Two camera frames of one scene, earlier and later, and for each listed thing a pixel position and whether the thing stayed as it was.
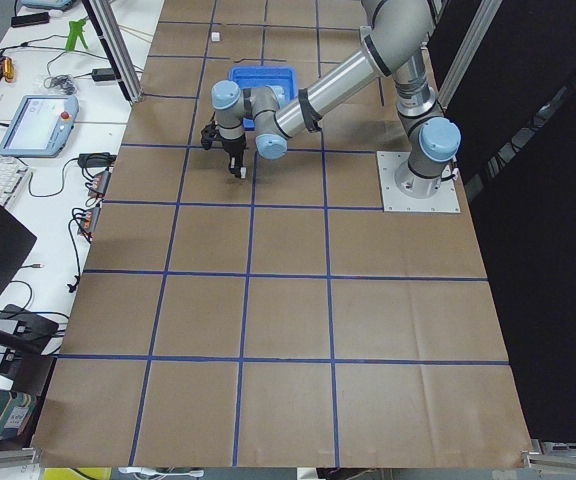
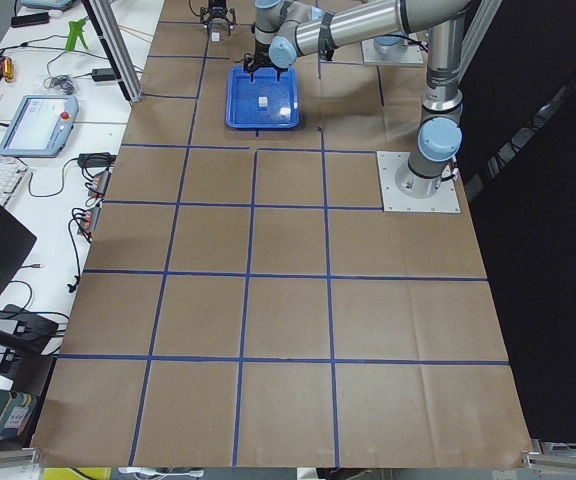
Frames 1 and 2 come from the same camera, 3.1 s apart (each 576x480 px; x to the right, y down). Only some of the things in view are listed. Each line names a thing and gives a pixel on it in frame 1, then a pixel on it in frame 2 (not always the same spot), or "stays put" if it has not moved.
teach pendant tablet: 42,126 stays put
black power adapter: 106,74 stays put
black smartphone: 30,19 stays put
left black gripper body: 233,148 → 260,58
